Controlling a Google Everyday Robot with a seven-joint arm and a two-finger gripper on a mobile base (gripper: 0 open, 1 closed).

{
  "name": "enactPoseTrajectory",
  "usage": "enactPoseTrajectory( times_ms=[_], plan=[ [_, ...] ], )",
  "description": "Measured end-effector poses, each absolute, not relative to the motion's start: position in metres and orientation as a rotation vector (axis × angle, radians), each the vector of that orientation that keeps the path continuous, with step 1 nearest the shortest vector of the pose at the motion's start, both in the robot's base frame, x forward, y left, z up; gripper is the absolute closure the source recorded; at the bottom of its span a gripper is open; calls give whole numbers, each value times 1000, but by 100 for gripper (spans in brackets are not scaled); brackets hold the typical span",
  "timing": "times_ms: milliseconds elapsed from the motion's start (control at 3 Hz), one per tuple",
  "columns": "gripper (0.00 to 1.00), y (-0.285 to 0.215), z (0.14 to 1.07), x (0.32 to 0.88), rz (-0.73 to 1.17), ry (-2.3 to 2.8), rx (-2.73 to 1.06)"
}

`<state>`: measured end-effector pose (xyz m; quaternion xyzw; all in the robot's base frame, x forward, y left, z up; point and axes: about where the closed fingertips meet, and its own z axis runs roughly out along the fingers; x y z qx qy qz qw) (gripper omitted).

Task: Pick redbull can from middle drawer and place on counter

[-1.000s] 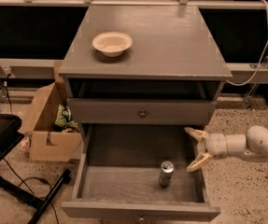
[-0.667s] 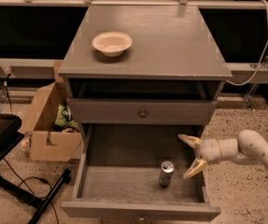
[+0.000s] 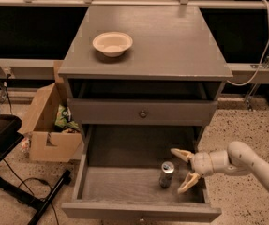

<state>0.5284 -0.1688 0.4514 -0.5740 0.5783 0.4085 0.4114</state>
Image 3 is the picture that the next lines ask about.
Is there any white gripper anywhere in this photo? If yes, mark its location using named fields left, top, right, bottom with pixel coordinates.
left=171, top=148, right=213, bottom=194

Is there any silver redbull can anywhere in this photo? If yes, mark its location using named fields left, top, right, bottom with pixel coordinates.
left=159, top=161, right=174, bottom=188

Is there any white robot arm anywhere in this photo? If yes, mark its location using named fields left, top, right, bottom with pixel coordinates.
left=171, top=141, right=269, bottom=194

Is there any open grey middle drawer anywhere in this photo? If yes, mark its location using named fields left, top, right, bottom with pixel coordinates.
left=62, top=125, right=221, bottom=222

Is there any grey wooden drawer cabinet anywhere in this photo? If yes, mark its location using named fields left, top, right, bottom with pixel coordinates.
left=58, top=5, right=233, bottom=225

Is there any closed grey top drawer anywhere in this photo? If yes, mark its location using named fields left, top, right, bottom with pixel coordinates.
left=67, top=98, right=217, bottom=126

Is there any green snack bag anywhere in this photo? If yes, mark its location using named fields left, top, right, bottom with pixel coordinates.
left=54, top=105, right=80, bottom=133

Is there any brown cardboard box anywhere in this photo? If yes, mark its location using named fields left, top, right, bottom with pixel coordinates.
left=19, top=61, right=83, bottom=162

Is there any white paper bowl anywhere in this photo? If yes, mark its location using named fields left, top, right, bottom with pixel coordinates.
left=93, top=32, right=133, bottom=57

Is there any white hanging cable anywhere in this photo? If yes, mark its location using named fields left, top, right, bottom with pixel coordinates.
left=226, top=0, right=269, bottom=87

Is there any black floor cable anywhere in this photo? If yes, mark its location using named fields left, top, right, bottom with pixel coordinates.
left=2, top=157, right=60, bottom=225

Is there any black stand frame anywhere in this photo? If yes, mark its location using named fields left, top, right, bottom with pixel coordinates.
left=0, top=113, right=71, bottom=225

